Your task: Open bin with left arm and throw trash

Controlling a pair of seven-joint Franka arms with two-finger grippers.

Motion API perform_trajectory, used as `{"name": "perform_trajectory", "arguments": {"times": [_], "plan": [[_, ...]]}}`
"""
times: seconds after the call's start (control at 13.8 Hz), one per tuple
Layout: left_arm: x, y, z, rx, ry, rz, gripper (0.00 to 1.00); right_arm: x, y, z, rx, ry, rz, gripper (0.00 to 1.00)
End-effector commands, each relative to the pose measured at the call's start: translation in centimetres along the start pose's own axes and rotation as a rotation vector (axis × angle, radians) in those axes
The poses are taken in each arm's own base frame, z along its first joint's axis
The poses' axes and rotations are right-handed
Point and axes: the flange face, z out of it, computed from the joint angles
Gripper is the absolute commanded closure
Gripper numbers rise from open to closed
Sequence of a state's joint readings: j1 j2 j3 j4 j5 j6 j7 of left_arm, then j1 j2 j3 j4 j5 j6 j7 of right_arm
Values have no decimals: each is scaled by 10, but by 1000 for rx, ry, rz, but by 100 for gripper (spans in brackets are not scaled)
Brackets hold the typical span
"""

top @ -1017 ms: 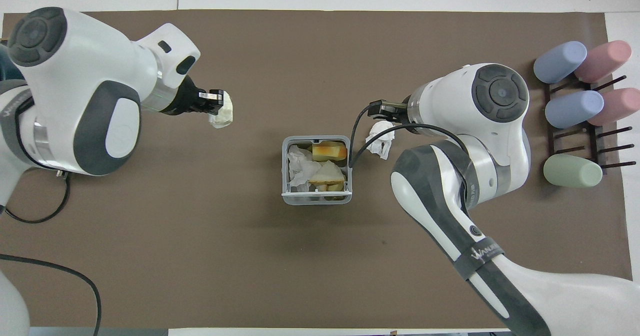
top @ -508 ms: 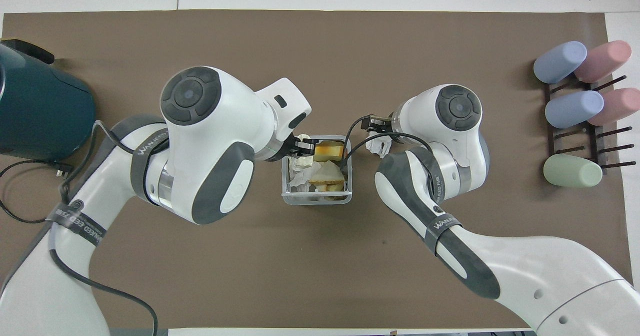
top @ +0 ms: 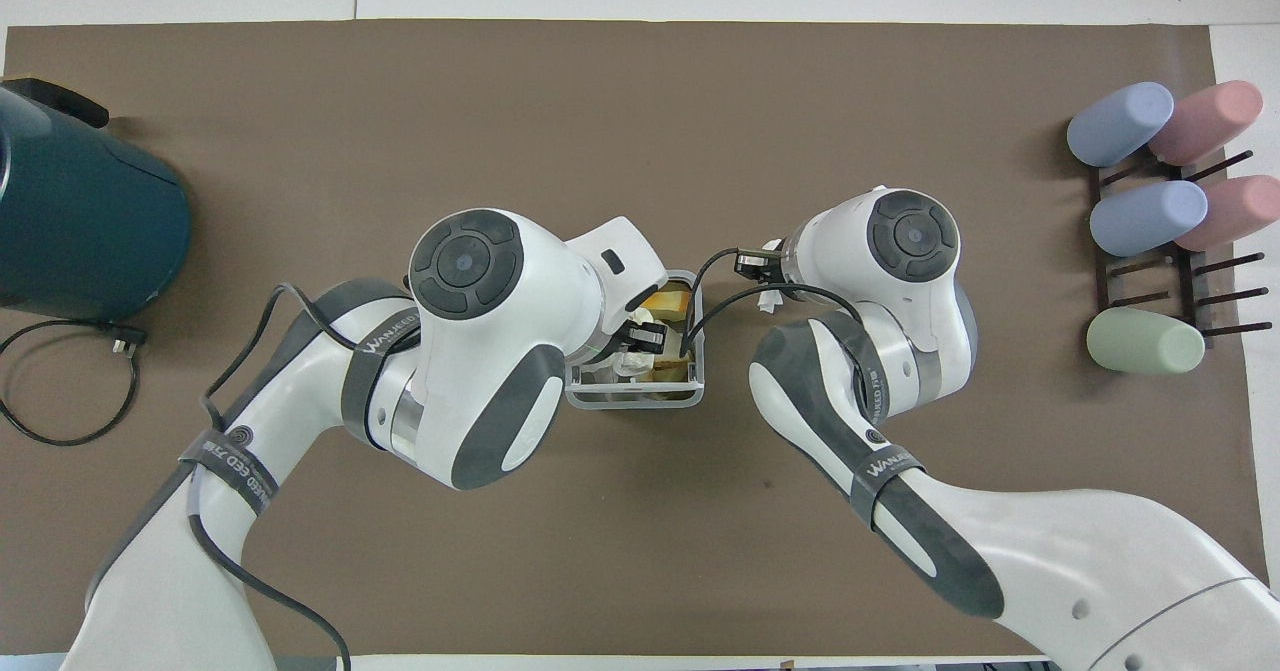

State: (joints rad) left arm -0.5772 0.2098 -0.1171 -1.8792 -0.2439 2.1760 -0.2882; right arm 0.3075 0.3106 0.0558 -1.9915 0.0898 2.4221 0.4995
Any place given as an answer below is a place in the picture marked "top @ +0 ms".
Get pink cup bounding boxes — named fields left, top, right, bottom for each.
left=1148, top=80, right=1265, bottom=167
left=1174, top=175, right=1280, bottom=253

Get white crumpled tissue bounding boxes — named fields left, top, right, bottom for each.
left=757, top=239, right=794, bottom=314

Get blue cup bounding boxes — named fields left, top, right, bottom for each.
left=1066, top=81, right=1176, bottom=169
left=1089, top=180, right=1209, bottom=258

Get dark teal appliance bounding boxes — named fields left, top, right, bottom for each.
left=0, top=76, right=193, bottom=324

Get black cable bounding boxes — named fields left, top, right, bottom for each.
left=683, top=247, right=869, bottom=372
left=185, top=281, right=669, bottom=671

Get green cup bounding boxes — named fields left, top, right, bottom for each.
left=1086, top=307, right=1207, bottom=375

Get small grey trash bin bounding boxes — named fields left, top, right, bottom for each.
left=565, top=269, right=707, bottom=411

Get black power cord with plug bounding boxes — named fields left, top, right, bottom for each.
left=0, top=319, right=150, bottom=448

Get black cup rack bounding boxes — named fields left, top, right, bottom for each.
left=1088, top=150, right=1275, bottom=349

